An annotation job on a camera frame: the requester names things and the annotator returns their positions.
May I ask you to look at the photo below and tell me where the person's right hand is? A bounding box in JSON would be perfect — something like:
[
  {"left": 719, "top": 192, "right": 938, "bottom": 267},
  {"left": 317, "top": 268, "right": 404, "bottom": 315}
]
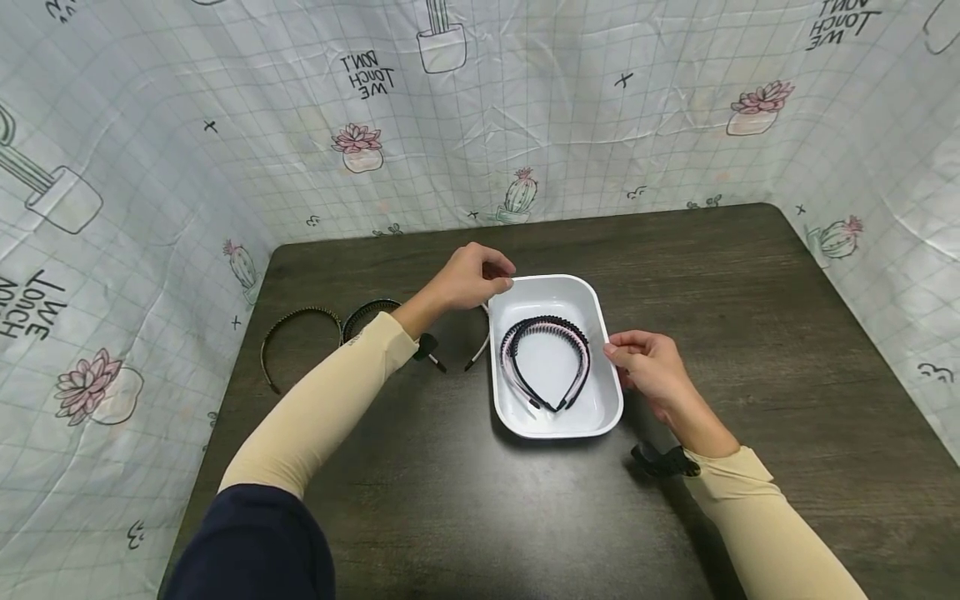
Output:
[{"left": 602, "top": 330, "right": 711, "bottom": 428}]

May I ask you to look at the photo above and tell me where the person's left hand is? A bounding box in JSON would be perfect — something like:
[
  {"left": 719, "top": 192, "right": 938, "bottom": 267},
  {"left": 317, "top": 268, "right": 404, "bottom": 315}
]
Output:
[{"left": 428, "top": 242, "right": 518, "bottom": 316}]

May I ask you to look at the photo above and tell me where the white plastic tray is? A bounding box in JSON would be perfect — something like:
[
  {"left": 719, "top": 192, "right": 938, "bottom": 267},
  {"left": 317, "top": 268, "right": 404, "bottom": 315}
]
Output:
[{"left": 487, "top": 273, "right": 626, "bottom": 441}]

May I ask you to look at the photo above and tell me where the person's right forearm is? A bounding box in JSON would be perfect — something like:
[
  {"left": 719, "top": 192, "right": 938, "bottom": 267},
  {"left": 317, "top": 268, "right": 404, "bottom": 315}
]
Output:
[{"left": 666, "top": 403, "right": 870, "bottom": 600}]

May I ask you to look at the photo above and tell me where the person's left forearm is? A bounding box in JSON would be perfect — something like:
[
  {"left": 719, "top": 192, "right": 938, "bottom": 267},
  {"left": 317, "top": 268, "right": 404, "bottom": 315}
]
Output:
[{"left": 217, "top": 292, "right": 451, "bottom": 503}]

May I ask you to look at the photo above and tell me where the black toothed headband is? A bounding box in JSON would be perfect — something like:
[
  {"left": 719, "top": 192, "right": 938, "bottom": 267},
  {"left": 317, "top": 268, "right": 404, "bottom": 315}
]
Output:
[{"left": 509, "top": 314, "right": 593, "bottom": 414}]

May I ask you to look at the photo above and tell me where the white headband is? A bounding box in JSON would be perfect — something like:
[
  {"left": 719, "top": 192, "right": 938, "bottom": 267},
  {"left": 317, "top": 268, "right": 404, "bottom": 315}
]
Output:
[{"left": 462, "top": 302, "right": 493, "bottom": 373}]

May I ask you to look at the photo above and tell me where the pink headband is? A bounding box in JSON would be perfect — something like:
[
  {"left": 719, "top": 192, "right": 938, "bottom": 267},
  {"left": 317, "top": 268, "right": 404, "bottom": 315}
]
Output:
[{"left": 498, "top": 320, "right": 593, "bottom": 414}]

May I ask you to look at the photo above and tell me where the dark green headband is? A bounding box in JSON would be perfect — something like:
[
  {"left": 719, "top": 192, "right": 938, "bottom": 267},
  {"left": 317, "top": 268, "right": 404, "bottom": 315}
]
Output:
[{"left": 342, "top": 297, "right": 404, "bottom": 346}]

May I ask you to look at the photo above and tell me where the gold studded headband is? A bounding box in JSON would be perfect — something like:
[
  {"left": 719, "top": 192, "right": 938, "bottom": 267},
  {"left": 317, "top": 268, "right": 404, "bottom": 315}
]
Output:
[{"left": 259, "top": 306, "right": 345, "bottom": 396}]

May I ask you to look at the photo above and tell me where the person's body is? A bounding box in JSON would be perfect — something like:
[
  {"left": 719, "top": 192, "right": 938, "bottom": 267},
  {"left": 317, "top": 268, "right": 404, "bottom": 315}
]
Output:
[{"left": 160, "top": 483, "right": 338, "bottom": 600}]

